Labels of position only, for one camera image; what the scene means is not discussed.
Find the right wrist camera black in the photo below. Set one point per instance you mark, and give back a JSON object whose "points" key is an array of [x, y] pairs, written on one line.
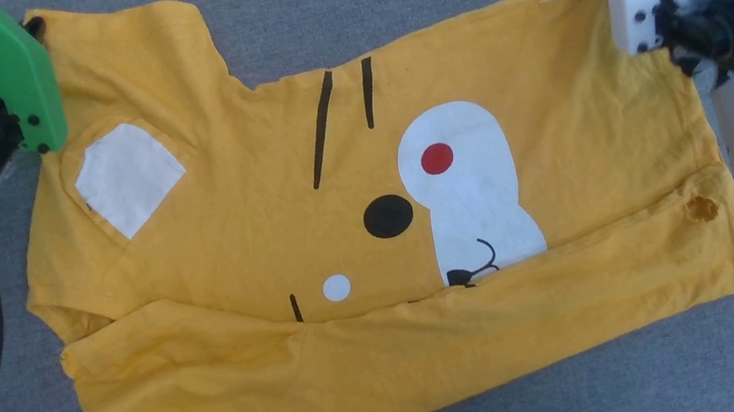
{"points": [[707, 30]]}

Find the yellow bear face t-shirt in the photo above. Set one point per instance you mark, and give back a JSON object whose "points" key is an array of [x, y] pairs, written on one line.
{"points": [[381, 248]]}

